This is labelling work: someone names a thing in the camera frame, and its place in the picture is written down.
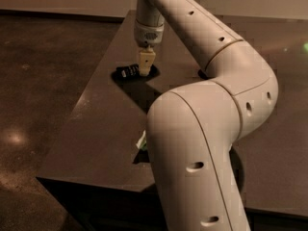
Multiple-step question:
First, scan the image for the green jalapeno chip bag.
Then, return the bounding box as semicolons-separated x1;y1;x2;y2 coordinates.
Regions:
136;132;147;151

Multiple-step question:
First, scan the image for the dark counter cabinet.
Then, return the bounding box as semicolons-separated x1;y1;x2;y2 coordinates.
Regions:
39;177;308;231

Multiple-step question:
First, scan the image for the black rxbar chocolate bar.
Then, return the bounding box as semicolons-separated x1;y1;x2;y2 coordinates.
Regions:
115;64;140;79

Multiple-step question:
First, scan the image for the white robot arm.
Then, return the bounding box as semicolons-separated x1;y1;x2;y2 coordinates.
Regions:
139;0;278;231

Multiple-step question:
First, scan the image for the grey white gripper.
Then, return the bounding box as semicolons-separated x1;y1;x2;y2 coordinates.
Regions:
134;20;164;76

